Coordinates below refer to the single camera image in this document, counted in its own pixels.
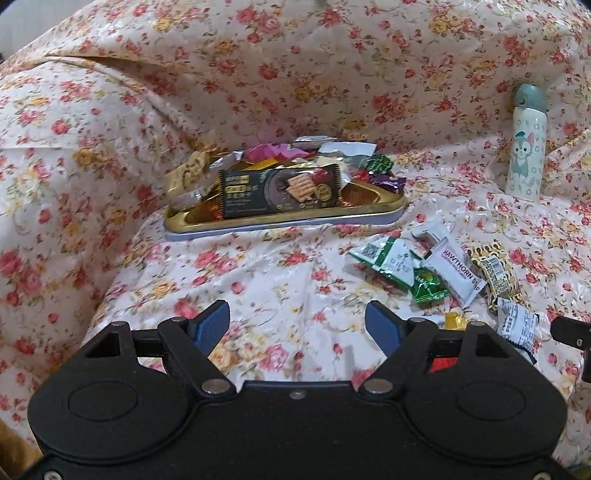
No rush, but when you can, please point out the black cracker packet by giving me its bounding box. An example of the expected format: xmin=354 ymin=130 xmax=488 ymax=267
xmin=217 ymin=164 xmax=345 ymax=220

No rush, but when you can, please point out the green foil candy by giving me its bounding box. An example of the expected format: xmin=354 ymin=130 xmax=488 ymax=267
xmin=412 ymin=268 xmax=451 ymax=305

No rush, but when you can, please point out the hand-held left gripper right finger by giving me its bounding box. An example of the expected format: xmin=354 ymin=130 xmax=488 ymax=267
xmin=355 ymin=299 xmax=514 ymax=398

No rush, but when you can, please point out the small white snack packet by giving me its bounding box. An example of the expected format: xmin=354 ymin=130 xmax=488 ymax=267
xmin=410 ymin=219 xmax=446 ymax=252

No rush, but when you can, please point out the cream gold snack packet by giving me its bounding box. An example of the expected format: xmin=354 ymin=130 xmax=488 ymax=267
xmin=164 ymin=150 xmax=220 ymax=208

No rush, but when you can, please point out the gold tin tray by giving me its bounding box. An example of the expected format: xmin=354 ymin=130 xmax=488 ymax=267
xmin=164 ymin=178 xmax=408 ymax=241

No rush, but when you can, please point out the white cat print bottle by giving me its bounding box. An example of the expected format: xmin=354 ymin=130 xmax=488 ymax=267
xmin=505 ymin=83 xmax=548 ymax=201

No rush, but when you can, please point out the white strip snack packet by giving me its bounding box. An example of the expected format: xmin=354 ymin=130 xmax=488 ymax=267
xmin=424 ymin=237 xmax=491 ymax=309

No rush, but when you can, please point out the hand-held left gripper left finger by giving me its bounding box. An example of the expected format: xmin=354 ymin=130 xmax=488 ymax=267
xmin=79 ymin=299 xmax=237 ymax=398

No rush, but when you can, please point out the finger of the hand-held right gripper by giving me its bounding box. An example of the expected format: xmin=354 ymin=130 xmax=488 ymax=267
xmin=551 ymin=315 xmax=591 ymax=384

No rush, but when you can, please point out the pile of assorted candy wrappers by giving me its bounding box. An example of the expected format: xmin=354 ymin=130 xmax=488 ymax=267
xmin=203 ymin=135 xmax=407 ymax=204

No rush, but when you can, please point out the floral blanket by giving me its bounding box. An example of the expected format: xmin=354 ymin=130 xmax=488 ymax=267
xmin=0 ymin=0 xmax=591 ymax=462

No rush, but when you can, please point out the green white snack packet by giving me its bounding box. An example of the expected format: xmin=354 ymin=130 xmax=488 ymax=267
xmin=348 ymin=235 xmax=423 ymax=291

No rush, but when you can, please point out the red candy wrapper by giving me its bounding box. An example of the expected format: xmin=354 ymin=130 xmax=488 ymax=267
xmin=429 ymin=355 xmax=460 ymax=376

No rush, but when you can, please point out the yellow black snack packet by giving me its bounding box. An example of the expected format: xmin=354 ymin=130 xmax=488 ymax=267
xmin=467 ymin=242 xmax=522 ymax=315

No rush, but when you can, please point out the white barcode snack packet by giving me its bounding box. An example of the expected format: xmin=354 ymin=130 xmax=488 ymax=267
xmin=496 ymin=298 xmax=541 ymax=365

